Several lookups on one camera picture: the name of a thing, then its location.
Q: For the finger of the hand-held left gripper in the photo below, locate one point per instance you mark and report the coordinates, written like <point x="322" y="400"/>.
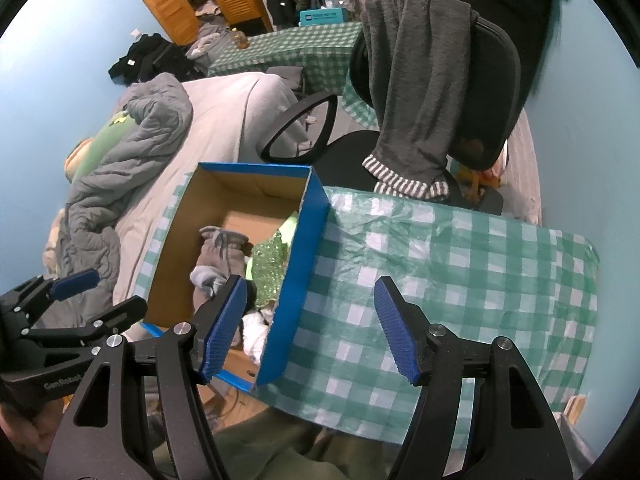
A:
<point x="115" y="317"/>
<point x="75" y="284"/>

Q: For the green glitter cloth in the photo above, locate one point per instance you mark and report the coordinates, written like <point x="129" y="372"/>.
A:
<point x="267" y="260"/>

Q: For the black office chair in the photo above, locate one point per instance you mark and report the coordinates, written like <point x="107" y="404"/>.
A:
<point x="495" y="85"/>

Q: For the teal storage box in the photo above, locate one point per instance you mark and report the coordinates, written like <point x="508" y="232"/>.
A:
<point x="322" y="16"/>

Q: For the orange and yellow toys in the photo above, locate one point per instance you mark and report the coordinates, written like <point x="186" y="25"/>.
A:
<point x="475" y="177"/>

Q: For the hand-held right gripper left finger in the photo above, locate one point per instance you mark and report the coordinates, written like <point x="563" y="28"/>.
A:
<point x="225" y="330"/>

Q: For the grey quilted comforter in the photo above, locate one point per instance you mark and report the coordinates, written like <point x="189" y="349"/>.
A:
<point x="125" y="160"/>

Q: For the taupe fleece sock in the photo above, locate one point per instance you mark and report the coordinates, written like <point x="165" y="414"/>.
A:
<point x="220" y="255"/>

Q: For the pile of black clothes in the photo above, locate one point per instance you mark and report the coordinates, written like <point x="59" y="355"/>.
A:
<point x="145" y="57"/>

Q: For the green checkered tablecloth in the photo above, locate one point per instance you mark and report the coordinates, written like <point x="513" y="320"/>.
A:
<point x="450" y="260"/>
<point x="300" y="45"/>

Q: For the pile of grey clothes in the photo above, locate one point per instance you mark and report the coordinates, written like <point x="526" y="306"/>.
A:
<point x="207" y="42"/>

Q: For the pale striped rug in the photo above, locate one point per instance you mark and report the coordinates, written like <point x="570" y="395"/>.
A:
<point x="525" y="170"/>

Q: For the person's left hand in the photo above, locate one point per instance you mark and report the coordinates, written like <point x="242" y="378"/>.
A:
<point x="17" y="430"/>

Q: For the grey fleece garment striped cuff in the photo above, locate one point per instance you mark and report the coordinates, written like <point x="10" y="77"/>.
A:
<point x="420" y="70"/>

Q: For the amber bottle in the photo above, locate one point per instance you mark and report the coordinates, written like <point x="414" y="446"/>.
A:
<point x="240" y="40"/>

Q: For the person's olive trousers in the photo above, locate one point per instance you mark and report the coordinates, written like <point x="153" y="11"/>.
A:
<point x="280" y="455"/>

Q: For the cardboard box with blue rim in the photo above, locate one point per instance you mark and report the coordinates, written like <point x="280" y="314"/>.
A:
<point x="300" y="285"/>

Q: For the grey balled sock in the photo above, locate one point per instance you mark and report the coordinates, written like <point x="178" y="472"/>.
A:
<point x="205" y="277"/>

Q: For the bed with white sheet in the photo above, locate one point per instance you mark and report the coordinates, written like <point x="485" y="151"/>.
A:
<point x="220" y="125"/>

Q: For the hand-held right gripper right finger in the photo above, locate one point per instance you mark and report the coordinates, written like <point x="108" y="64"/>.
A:
<point x="397" y="330"/>

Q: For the green plush pillow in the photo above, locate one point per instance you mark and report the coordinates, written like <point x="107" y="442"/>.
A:
<point x="95" y="152"/>

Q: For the small cardboard box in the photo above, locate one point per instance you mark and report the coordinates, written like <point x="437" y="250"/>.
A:
<point x="220" y="397"/>

